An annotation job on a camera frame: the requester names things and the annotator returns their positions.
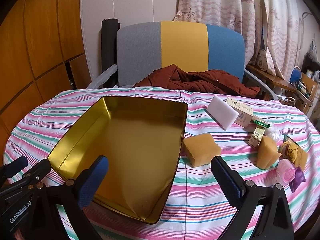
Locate blue round object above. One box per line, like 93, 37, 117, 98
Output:
289, 66, 302, 83

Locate black rolled mat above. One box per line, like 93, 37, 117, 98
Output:
101, 18, 120, 72

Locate green cracker packet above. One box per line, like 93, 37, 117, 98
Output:
252, 115, 270, 129

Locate white plastic bag ball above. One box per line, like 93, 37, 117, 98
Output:
264, 122, 280, 141

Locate white rectangular sponge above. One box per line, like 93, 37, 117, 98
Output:
206, 95, 239, 130

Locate gold metal tin box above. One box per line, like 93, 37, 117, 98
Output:
48, 96, 188, 224

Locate yellow patterned snack bag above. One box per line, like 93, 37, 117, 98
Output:
278, 134, 308, 171

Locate purple snack packet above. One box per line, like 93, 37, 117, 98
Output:
289, 166, 306, 193

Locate patterned beige curtain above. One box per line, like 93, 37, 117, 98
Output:
176, 0, 299, 81

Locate yellow sponge block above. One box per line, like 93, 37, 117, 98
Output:
256, 135, 281, 170
183, 133, 221, 167

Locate small green white box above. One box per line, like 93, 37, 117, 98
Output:
248, 126, 265, 148

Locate striped pink green tablecloth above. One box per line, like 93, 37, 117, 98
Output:
3, 88, 319, 239

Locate wooden side desk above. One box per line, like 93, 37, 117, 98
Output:
246, 64, 316, 114

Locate cream cardboard box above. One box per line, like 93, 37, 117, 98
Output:
226, 98, 253, 127

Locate dark red jacket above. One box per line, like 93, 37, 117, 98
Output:
134, 64, 260, 98

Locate wooden wardrobe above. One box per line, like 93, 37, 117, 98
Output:
1, 0, 91, 148

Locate grey yellow blue chair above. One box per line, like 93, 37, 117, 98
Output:
88, 21, 277, 100

